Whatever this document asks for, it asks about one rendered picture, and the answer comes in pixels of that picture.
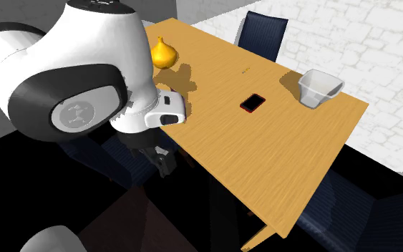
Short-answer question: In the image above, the black phone with red edge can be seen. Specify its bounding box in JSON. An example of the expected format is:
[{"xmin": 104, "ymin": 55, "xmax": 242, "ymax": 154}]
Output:
[{"xmin": 239, "ymin": 92, "xmax": 267, "ymax": 114}]

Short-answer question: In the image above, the white angular bowl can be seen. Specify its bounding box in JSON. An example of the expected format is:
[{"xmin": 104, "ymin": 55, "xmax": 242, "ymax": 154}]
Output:
[{"xmin": 297, "ymin": 69, "xmax": 346, "ymax": 110}]

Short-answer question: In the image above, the yellow onion-shaped vase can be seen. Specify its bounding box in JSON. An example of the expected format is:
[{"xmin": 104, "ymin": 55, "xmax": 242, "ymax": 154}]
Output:
[{"xmin": 150, "ymin": 36, "xmax": 180, "ymax": 70}]

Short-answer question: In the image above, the wooden table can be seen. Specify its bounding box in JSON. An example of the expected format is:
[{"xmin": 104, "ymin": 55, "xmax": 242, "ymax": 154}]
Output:
[{"xmin": 144, "ymin": 17, "xmax": 370, "ymax": 252}]

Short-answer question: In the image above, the dark blue chair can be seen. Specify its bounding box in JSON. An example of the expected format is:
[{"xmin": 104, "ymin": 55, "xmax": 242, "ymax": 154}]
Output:
[
  {"xmin": 237, "ymin": 10, "xmax": 290, "ymax": 63},
  {"xmin": 59, "ymin": 132, "xmax": 189, "ymax": 191},
  {"xmin": 296, "ymin": 168, "xmax": 403, "ymax": 252}
]

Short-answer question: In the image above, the dark brown robot stand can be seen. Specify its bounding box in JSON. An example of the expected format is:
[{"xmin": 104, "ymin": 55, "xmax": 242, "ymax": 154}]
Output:
[{"xmin": 78, "ymin": 186, "xmax": 198, "ymax": 252}]

